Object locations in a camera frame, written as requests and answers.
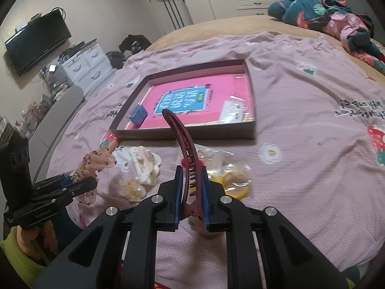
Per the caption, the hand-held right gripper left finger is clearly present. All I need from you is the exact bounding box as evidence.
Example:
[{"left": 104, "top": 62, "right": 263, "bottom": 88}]
[{"left": 34, "top": 165, "right": 184, "bottom": 289}]

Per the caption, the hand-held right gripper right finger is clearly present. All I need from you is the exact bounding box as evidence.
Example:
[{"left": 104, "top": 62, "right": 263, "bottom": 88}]
[{"left": 200, "top": 167, "right": 351, "bottom": 289}]

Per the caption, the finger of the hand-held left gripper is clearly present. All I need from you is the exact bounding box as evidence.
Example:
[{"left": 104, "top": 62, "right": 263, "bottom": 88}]
[
  {"left": 32, "top": 175, "right": 74, "bottom": 195},
  {"left": 30, "top": 177, "right": 98, "bottom": 214}
]

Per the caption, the pink sequin scrunchie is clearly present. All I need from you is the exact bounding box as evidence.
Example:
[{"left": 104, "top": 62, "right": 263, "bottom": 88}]
[{"left": 74, "top": 149, "right": 117, "bottom": 207}]

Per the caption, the dark red hair clip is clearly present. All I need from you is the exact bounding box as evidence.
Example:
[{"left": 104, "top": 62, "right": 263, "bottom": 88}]
[{"left": 162, "top": 109, "right": 211, "bottom": 232}]

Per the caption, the white cloud hair claw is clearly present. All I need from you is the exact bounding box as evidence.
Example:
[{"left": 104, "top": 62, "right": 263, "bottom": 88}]
[{"left": 120, "top": 146, "right": 163, "bottom": 185}]

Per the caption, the red cherry hair clip packet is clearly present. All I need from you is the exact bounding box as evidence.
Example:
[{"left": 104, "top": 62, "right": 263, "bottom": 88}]
[{"left": 180, "top": 144, "right": 226, "bottom": 172}]

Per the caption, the shallow cardboard box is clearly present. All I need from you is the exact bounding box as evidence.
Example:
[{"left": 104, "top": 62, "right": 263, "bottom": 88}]
[{"left": 109, "top": 59, "right": 257, "bottom": 140}]

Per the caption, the person's left forearm green sleeve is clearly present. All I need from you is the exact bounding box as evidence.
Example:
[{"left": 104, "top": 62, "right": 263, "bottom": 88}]
[{"left": 0, "top": 232, "right": 50, "bottom": 288}]

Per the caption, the person's left hand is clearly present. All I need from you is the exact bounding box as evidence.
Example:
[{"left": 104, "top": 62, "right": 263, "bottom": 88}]
[{"left": 15, "top": 223, "right": 59, "bottom": 259}]

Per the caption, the yellow accessory in clear bag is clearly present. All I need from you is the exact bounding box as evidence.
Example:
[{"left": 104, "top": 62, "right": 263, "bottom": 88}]
[{"left": 211, "top": 164, "right": 252, "bottom": 200}]

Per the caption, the amber pearl hair clip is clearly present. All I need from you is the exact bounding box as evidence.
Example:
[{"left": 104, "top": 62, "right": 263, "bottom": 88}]
[{"left": 119, "top": 177, "right": 148, "bottom": 202}]

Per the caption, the blue rectangular hair clip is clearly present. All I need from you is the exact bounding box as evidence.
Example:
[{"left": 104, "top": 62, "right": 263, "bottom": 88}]
[{"left": 128, "top": 105, "right": 149, "bottom": 126}]

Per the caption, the clear bag with white item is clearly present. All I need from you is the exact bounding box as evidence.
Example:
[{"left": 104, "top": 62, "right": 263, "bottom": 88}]
[{"left": 219, "top": 98, "right": 254, "bottom": 124}]

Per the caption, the pink printed blanket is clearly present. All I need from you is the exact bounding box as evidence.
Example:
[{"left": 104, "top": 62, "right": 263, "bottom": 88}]
[{"left": 33, "top": 32, "right": 385, "bottom": 289}]

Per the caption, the white drawer cabinet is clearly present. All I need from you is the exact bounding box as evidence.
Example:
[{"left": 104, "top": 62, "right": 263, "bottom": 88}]
[{"left": 59, "top": 39, "right": 117, "bottom": 96}]

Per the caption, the black flat television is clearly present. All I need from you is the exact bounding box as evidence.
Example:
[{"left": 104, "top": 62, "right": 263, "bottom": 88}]
[{"left": 4, "top": 9, "right": 72, "bottom": 77}]

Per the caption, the dark clothes pile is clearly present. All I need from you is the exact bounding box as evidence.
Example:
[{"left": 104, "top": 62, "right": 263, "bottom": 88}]
[{"left": 106, "top": 51, "right": 126, "bottom": 70}]

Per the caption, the black bag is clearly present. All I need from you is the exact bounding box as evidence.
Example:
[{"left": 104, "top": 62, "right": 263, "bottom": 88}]
[{"left": 119, "top": 34, "right": 152, "bottom": 55}]

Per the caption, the tan bed sheet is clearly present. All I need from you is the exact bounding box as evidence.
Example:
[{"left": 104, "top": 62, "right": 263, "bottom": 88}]
[{"left": 144, "top": 16, "right": 385, "bottom": 80}]

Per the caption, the dark floral quilt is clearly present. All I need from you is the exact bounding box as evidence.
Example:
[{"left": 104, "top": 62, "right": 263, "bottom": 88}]
[{"left": 268, "top": 0, "right": 385, "bottom": 76}]

